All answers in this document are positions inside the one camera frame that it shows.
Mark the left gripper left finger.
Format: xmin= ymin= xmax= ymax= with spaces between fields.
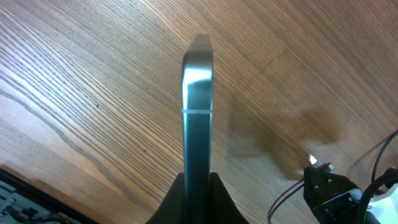
xmin=146 ymin=173 xmax=187 ymax=224

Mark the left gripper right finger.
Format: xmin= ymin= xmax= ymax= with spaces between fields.
xmin=208 ymin=172 xmax=249 ymax=224

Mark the teal Galaxy smartphone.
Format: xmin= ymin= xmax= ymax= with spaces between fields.
xmin=181 ymin=34 xmax=213 ymax=223

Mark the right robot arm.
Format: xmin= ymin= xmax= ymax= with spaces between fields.
xmin=303 ymin=166 xmax=397 ymax=224

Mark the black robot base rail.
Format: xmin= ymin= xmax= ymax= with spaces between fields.
xmin=1 ymin=169 xmax=96 ymax=224

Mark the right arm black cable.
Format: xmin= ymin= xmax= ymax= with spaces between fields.
xmin=357 ymin=130 xmax=398 ymax=224

